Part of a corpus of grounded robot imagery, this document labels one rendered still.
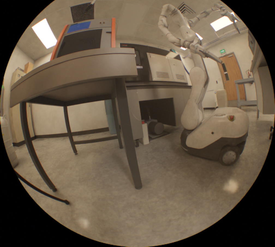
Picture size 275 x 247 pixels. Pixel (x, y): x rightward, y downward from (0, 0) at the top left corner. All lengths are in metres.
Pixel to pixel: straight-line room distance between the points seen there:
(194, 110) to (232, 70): 3.72
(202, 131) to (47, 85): 0.82
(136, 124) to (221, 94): 2.67
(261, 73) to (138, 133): 1.96
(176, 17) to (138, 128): 1.43
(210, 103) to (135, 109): 3.28
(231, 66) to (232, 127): 3.86
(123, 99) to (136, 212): 0.55
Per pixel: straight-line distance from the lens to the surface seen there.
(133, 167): 0.43
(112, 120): 1.70
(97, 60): 0.30
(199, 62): 0.84
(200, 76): 0.76
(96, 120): 2.10
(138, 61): 1.19
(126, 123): 0.33
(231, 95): 4.21
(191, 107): 0.77
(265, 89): 1.66
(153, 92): 1.01
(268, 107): 1.68
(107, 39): 0.50
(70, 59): 0.34
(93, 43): 0.49
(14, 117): 2.91
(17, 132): 2.93
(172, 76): 1.40
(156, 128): 1.18
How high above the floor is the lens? 0.49
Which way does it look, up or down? 2 degrees down
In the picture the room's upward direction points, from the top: 8 degrees counter-clockwise
